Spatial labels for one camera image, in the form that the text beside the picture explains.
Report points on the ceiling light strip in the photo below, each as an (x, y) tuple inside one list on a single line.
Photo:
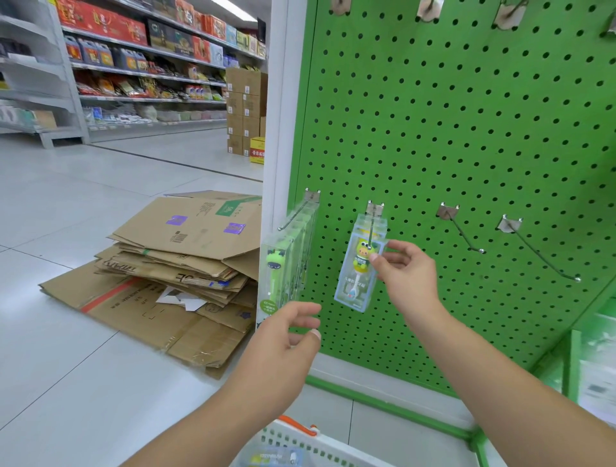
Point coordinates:
[(236, 10)]

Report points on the bundle of clear kids toothbrushes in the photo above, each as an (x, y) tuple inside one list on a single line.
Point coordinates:
[(284, 260)]

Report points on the bundle of cartoon toothbrush boxes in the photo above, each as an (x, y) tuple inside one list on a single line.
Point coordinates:
[(358, 274)]

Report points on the person's left forearm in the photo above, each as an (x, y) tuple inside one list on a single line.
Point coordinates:
[(212, 433)]

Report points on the stocked store shelves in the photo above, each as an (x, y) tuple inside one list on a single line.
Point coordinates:
[(154, 58)]

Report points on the person's right forearm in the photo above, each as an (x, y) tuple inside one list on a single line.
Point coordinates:
[(520, 394)]

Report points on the white orange shopping basket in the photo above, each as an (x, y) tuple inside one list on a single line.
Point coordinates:
[(318, 450)]

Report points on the person's right hand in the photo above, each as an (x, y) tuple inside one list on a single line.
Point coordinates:
[(414, 279)]

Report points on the stack of brown cartons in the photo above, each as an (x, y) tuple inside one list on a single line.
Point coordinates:
[(245, 106)]

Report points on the green pegboard display rack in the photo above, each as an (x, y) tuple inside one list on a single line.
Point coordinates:
[(433, 125)]

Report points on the person's left hand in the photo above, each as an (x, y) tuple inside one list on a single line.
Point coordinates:
[(274, 370)]

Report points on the pile of flattened cardboard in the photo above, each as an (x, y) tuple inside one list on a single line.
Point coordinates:
[(164, 260)]

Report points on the white endcap shelf unit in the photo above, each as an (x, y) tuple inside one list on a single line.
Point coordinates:
[(43, 77)]

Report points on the red yellow carton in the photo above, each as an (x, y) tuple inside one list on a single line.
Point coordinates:
[(256, 147)]

